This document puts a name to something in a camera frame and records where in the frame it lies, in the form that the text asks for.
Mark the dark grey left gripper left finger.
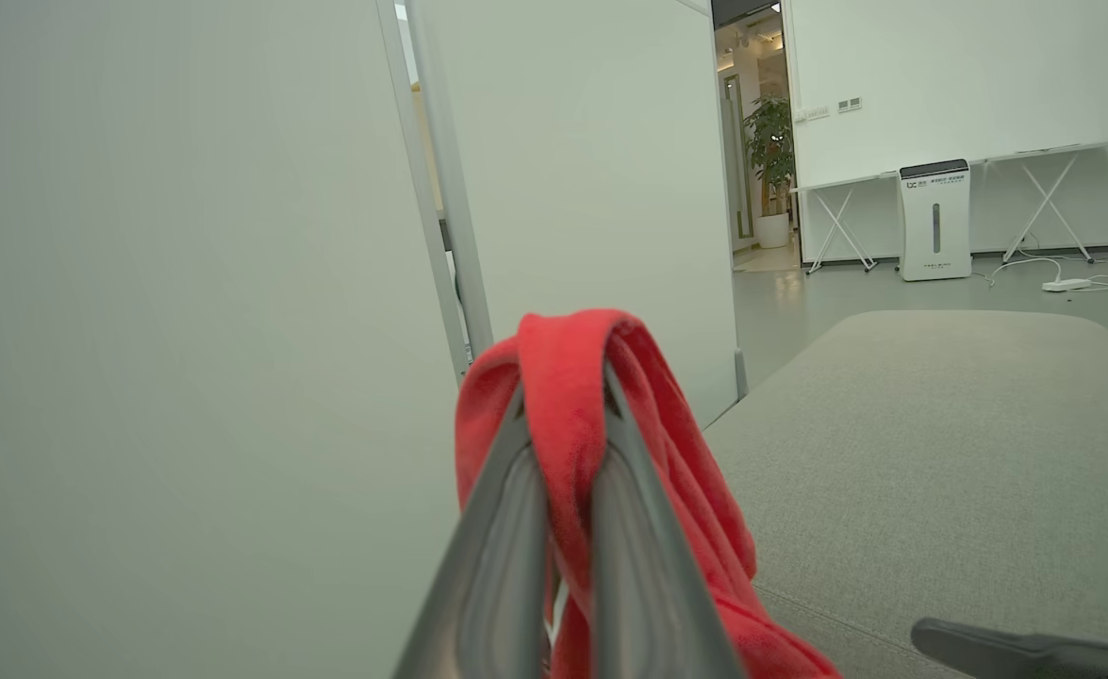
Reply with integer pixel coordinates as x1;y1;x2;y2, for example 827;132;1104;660
393;385;555;679

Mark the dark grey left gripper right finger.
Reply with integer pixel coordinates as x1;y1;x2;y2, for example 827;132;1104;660
590;362;745;679

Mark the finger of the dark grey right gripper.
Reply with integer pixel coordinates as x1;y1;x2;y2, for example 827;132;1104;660
910;618;1108;679

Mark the red clothing with white trim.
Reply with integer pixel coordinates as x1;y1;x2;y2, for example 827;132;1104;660
455;308;842;679

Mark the white folding table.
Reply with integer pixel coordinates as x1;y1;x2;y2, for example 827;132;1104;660
970;135;1108;265
792;170;901;276

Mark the white air purifier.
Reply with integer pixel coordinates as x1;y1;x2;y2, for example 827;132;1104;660
898;159;973;282

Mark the green potted plant white pot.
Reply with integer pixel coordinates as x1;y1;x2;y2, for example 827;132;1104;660
742;94;797;250

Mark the white partition panel grey frame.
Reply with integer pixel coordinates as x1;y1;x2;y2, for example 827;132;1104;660
405;0;749;430
0;0;471;679

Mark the white power cable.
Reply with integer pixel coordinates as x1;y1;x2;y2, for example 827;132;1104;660
973;247;1108;294

